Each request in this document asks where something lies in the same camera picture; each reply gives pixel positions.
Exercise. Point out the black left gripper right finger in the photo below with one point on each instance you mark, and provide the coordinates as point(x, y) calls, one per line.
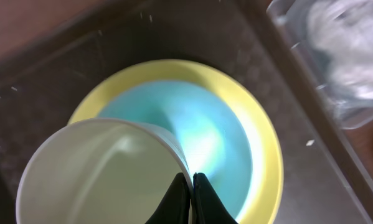
point(208, 206)

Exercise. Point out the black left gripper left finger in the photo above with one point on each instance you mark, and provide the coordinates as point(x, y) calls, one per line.
point(175, 205)

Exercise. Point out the light blue bowl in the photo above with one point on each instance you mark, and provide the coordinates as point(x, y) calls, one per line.
point(209, 133)

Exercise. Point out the yellow plate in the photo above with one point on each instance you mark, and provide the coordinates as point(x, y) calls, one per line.
point(268, 173)

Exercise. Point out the white cup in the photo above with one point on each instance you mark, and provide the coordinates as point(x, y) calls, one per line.
point(100, 170)

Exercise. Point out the dark brown serving tray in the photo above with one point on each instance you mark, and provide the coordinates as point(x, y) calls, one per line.
point(52, 53)

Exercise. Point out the clear plastic bin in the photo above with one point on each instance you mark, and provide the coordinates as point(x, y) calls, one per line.
point(290, 18)

